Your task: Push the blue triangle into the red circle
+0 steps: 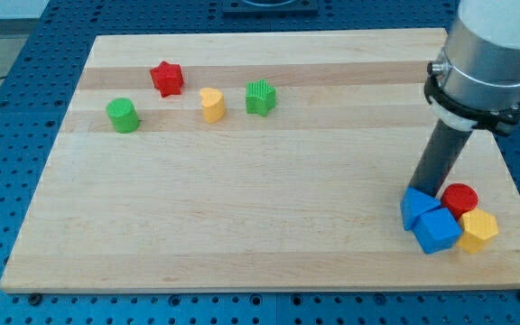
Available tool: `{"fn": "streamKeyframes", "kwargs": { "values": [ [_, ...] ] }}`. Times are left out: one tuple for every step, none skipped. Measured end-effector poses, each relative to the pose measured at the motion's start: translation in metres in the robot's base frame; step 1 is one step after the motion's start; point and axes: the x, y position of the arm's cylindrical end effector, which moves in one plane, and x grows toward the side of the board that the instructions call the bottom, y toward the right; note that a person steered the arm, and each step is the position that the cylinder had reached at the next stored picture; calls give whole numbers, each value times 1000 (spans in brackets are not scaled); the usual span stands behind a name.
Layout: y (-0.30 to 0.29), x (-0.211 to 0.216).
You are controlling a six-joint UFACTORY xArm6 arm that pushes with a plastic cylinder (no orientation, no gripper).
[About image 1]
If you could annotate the blue triangle block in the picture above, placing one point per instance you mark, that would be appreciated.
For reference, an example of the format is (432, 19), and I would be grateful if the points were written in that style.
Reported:
(413, 204)

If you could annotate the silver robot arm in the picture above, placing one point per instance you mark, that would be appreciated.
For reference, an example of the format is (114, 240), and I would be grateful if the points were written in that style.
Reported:
(474, 83)

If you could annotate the wooden board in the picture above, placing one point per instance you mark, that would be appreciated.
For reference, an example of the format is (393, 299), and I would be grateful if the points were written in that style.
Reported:
(304, 199)

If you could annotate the green star block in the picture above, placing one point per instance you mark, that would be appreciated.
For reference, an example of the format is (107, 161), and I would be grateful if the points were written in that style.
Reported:
(260, 97)

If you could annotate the yellow heart block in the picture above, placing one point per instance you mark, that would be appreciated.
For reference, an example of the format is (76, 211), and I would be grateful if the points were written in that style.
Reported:
(213, 104)

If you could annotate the red star block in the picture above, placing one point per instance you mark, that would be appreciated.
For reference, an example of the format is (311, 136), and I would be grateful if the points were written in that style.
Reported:
(167, 78)

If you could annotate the green cylinder block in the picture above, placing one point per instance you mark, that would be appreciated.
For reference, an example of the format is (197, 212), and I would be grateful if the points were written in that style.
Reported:
(122, 115)

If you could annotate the blue cube block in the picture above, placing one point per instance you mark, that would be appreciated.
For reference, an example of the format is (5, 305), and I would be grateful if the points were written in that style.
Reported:
(436, 230)

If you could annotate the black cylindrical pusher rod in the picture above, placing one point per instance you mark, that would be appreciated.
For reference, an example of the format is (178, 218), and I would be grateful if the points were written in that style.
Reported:
(438, 157)

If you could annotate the red cylinder block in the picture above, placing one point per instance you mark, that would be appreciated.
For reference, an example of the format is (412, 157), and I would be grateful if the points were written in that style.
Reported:
(459, 198)

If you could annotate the yellow hexagon block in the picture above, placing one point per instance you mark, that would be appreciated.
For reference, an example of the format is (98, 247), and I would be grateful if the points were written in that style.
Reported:
(479, 229)

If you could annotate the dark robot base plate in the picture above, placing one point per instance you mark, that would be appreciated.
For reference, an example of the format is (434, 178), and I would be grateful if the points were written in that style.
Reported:
(269, 6)

